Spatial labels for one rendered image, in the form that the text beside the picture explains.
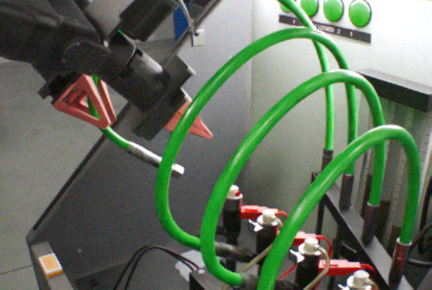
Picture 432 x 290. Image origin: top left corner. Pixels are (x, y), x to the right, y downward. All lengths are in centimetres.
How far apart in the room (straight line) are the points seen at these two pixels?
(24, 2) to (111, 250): 69
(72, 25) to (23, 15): 5
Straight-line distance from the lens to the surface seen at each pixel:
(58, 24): 43
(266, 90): 100
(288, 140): 97
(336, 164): 38
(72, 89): 64
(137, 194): 97
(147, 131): 54
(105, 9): 50
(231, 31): 97
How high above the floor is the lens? 148
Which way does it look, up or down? 22 degrees down
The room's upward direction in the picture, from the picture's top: straight up
